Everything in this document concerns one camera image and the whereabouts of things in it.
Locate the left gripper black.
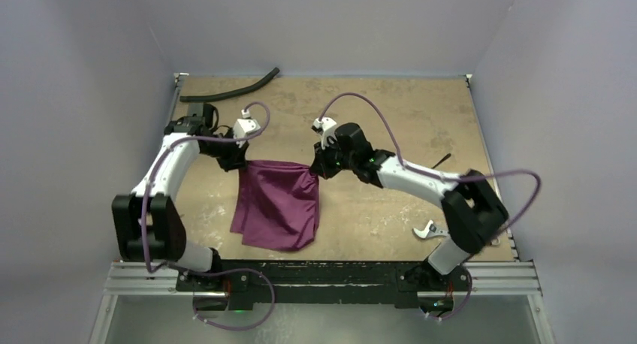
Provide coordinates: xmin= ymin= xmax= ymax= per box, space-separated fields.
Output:
xmin=202 ymin=128 xmax=249 ymax=173

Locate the purple cloth napkin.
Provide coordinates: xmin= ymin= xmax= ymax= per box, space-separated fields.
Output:
xmin=230 ymin=160 xmax=320 ymax=252

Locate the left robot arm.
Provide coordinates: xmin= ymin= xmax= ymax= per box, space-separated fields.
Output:
xmin=111 ymin=103 xmax=261 ymax=291

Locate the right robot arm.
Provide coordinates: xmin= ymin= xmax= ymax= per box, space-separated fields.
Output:
xmin=310 ymin=118 xmax=509 ymax=289

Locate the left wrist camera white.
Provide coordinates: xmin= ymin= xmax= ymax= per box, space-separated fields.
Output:
xmin=232 ymin=109 xmax=261 ymax=147

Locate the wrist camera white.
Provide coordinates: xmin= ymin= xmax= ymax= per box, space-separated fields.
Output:
xmin=312 ymin=116 xmax=338 ymax=149
xmin=232 ymin=109 xmax=261 ymax=147

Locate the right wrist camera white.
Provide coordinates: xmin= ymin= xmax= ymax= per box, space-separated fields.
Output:
xmin=312 ymin=116 xmax=338 ymax=149

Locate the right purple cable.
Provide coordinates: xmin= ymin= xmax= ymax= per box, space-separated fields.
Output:
xmin=316 ymin=92 xmax=542 ymax=234

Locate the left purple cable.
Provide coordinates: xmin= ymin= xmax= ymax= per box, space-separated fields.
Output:
xmin=140 ymin=101 xmax=272 ymax=274

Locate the black foam hose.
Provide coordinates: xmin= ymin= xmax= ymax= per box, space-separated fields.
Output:
xmin=179 ymin=67 xmax=281 ymax=104

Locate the adjustable wrench red handle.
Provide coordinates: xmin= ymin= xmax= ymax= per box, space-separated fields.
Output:
xmin=412 ymin=220 xmax=502 ymax=247

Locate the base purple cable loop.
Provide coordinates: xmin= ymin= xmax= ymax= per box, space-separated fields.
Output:
xmin=192 ymin=269 xmax=276 ymax=332

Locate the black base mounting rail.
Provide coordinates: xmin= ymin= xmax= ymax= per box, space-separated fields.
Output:
xmin=176 ymin=259 xmax=469 ymax=311

